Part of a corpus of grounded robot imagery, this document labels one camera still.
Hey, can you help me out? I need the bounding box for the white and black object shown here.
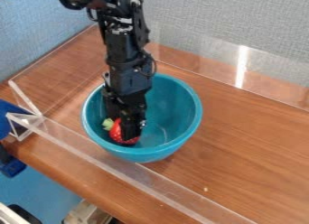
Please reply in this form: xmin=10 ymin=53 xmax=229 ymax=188
xmin=0 ymin=202 xmax=43 ymax=224

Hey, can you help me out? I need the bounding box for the clear acrylic front barrier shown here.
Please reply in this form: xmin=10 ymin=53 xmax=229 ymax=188
xmin=7 ymin=113 xmax=257 ymax=224

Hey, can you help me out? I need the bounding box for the blue clamp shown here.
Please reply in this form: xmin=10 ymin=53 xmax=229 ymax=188
xmin=0 ymin=99 xmax=31 ymax=178

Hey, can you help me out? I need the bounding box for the grey white box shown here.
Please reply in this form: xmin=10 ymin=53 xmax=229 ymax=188
xmin=62 ymin=200 xmax=119 ymax=224

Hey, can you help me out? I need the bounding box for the clear acrylic back barrier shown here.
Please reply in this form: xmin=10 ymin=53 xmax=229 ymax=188
xmin=148 ymin=21 xmax=309 ymax=112

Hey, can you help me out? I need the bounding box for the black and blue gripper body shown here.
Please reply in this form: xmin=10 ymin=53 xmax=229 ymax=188
xmin=101 ymin=57 xmax=157 ymax=123

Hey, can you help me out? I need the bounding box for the red toy strawberry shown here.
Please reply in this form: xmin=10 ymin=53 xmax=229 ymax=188
xmin=103 ymin=118 xmax=140 ymax=145

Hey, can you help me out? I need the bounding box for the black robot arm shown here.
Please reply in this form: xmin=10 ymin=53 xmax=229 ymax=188
xmin=59 ymin=0 xmax=157 ymax=145

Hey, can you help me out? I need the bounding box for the black cable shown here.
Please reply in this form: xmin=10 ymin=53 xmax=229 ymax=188
xmin=137 ymin=50 xmax=158 ymax=79

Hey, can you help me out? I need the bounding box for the clear acrylic left barrier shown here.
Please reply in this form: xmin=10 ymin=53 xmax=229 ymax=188
xmin=8 ymin=25 xmax=106 ymax=117

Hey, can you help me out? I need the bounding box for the clear acrylic barrier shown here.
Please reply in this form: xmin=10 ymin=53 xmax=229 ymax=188
xmin=7 ymin=113 xmax=257 ymax=224
xmin=8 ymin=25 xmax=106 ymax=117
xmin=148 ymin=21 xmax=309 ymax=112

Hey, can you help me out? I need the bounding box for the blue plastic bowl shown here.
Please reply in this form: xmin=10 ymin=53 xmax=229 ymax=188
xmin=81 ymin=74 xmax=204 ymax=163

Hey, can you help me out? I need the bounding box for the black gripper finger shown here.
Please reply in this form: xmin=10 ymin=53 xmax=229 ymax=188
xmin=105 ymin=97 xmax=121 ymax=120
xmin=119 ymin=110 xmax=146 ymax=141

